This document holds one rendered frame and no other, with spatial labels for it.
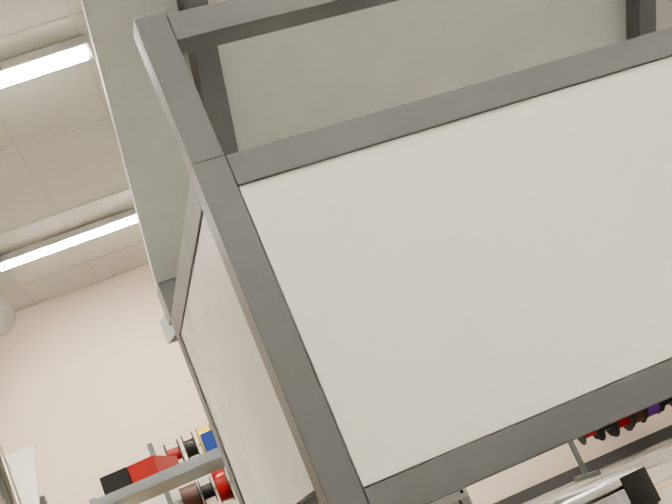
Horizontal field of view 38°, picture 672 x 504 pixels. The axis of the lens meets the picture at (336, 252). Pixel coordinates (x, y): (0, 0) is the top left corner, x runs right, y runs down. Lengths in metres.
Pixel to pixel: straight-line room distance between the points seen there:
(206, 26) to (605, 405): 0.64
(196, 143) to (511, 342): 0.42
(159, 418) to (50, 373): 1.06
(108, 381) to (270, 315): 7.94
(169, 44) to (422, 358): 0.47
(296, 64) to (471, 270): 0.65
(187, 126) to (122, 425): 7.82
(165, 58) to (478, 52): 0.79
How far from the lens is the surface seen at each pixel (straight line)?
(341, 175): 1.13
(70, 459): 8.93
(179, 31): 1.19
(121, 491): 4.96
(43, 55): 5.51
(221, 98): 1.58
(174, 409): 8.85
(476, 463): 1.07
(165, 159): 1.62
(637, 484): 2.55
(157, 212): 1.65
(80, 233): 7.85
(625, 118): 1.30
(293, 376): 1.04
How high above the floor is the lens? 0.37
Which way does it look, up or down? 15 degrees up
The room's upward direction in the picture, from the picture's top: 24 degrees counter-clockwise
